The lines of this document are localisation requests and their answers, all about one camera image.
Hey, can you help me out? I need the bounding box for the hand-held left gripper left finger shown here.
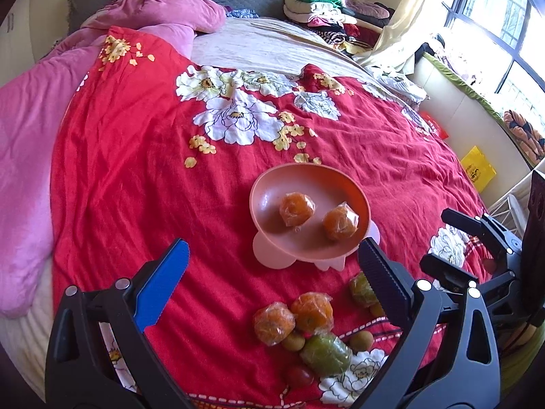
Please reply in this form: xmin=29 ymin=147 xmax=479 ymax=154
xmin=45 ymin=239 xmax=197 ymax=409

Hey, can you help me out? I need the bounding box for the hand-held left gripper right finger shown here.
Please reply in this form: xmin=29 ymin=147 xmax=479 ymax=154
xmin=353 ymin=236 xmax=501 ymax=409

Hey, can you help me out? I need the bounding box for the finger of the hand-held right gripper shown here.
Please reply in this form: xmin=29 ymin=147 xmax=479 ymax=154
xmin=420 ymin=253 xmax=518 ymax=304
xmin=441 ymin=208 xmax=524 ymax=258

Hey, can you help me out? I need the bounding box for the small green citrus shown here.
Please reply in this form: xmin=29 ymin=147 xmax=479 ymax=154
xmin=349 ymin=272 xmax=379 ymax=307

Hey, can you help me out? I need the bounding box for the large green citrus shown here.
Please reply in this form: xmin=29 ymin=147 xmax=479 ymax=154
xmin=300 ymin=333 xmax=354 ymax=378

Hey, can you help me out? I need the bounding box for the plastic-wrapped orange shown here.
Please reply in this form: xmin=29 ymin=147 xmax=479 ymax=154
xmin=279 ymin=193 xmax=316 ymax=227
xmin=252 ymin=302 xmax=296 ymax=347
xmin=291 ymin=292 xmax=334 ymax=334
xmin=321 ymin=202 xmax=360 ymax=241

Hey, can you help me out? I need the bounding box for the pink plastic bowl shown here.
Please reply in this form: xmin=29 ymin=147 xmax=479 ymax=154
xmin=249 ymin=163 xmax=380 ymax=272

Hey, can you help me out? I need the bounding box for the yellow plastic bag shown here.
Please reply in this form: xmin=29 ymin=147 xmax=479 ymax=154
xmin=460 ymin=146 xmax=497 ymax=193

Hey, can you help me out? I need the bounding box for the orange patterned cloth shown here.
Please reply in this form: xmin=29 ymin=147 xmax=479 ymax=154
xmin=503 ymin=110 xmax=545 ymax=167

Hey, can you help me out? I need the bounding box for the red plastic bag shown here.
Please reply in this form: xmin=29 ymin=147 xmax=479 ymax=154
xmin=421 ymin=111 xmax=451 ymax=139

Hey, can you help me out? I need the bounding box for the red cherry tomato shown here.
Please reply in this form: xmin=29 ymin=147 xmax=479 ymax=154
xmin=284 ymin=364 xmax=315 ymax=388

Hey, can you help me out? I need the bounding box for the white board with green trim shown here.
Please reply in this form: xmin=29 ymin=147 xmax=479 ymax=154
xmin=411 ymin=45 xmax=533 ymax=205

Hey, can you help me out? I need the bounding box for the red floral blanket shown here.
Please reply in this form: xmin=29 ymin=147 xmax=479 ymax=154
xmin=49 ymin=26 xmax=499 ymax=409

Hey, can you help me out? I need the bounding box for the pink quilt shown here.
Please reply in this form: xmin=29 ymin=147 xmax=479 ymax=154
xmin=0 ymin=0 xmax=227 ymax=319

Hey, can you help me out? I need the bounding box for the window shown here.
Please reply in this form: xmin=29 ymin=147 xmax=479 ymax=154
xmin=443 ymin=0 xmax=545 ymax=113

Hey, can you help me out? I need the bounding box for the cream curtain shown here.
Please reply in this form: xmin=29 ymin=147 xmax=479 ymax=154
xmin=353 ymin=0 xmax=467 ymax=73

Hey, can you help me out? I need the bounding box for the pile of folded clothes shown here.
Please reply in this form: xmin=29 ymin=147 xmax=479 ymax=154
xmin=283 ymin=0 xmax=399 ymax=56

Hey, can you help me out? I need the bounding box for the beige bed sheet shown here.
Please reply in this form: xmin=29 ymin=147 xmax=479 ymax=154
xmin=189 ymin=17 xmax=426 ymax=107

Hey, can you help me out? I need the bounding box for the white wire rack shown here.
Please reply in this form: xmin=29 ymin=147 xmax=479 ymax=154
xmin=487 ymin=169 xmax=538 ymax=239

